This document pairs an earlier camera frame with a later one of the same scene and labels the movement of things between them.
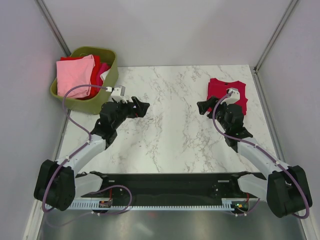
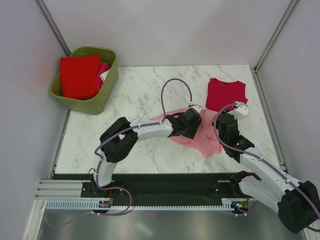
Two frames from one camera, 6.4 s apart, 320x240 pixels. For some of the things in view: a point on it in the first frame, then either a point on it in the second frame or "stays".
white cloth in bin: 103,75 stays
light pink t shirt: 74,72 → 205,140
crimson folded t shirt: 218,89 stays
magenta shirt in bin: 103,67 stays
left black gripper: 140,108 → 191,134
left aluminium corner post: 54,27 stays
